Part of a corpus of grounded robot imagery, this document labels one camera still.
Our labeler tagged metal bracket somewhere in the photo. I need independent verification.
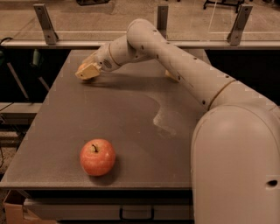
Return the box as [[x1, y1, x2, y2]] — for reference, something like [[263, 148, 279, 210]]
[[227, 5, 253, 46], [156, 5, 169, 37], [33, 3, 59, 46]]

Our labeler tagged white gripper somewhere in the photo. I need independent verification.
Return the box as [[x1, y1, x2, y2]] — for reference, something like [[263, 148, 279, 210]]
[[75, 44, 115, 81]]

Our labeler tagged grey drawer with handle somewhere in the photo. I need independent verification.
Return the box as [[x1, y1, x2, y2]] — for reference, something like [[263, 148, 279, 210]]
[[24, 198, 193, 221]]

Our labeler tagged metal rail frame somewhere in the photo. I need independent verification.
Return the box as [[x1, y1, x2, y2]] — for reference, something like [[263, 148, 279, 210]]
[[1, 39, 280, 50]]

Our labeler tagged small orange fruit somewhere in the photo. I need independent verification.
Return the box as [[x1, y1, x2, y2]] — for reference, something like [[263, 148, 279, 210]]
[[78, 63, 86, 72]]

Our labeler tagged left metal bracket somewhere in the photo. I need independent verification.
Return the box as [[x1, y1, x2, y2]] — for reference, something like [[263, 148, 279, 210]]
[[33, 3, 59, 46]]

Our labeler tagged middle metal bracket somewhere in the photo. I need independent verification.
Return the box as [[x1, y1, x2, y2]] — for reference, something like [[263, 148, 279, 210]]
[[156, 5, 169, 37]]

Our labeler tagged right metal bracket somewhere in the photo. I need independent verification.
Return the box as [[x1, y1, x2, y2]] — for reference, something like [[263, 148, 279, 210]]
[[227, 5, 253, 46]]

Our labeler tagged cardboard box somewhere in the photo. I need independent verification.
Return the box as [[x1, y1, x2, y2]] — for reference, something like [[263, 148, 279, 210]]
[[3, 190, 56, 224]]

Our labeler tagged clear acrylic barrier panel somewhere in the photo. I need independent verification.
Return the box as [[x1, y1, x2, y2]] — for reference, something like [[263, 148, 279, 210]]
[[8, 0, 280, 42]]

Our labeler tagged red apple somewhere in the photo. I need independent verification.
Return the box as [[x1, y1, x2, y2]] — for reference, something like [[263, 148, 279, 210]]
[[80, 139, 116, 177]]

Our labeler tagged green and yellow sponge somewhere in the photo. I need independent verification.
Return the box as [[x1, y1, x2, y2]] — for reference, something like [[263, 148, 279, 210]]
[[165, 70, 178, 82]]

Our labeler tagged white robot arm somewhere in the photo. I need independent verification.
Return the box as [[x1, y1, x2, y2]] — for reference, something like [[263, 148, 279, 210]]
[[76, 19, 280, 224]]

